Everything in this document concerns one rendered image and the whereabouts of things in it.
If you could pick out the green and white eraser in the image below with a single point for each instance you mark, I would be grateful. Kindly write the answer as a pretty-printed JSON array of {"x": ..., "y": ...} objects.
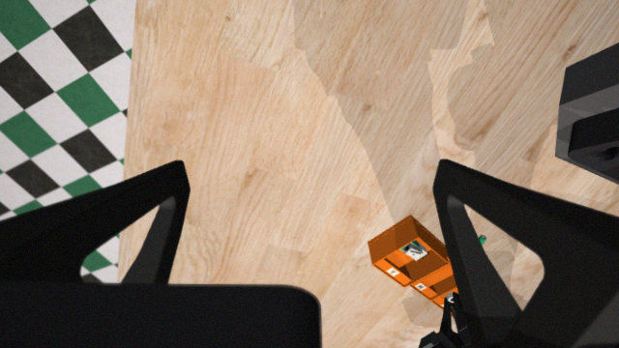
[{"x": 417, "y": 244}]

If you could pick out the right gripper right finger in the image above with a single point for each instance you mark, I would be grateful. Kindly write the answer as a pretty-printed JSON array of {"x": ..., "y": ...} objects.
[{"x": 576, "y": 305}]

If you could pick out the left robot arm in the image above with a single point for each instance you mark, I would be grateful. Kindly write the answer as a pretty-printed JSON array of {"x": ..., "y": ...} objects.
[{"x": 436, "y": 340}]

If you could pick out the white pencil sharpener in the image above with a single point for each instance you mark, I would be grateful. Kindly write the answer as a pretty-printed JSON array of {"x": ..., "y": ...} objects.
[{"x": 413, "y": 251}]

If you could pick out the orange open bin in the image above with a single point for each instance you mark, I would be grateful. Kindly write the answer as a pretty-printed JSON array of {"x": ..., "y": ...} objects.
[{"x": 421, "y": 275}]

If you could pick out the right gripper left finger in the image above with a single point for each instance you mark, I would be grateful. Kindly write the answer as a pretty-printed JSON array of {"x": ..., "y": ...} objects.
[{"x": 51, "y": 243}]

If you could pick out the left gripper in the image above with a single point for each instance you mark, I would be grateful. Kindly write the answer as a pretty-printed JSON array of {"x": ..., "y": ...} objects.
[{"x": 461, "y": 339}]

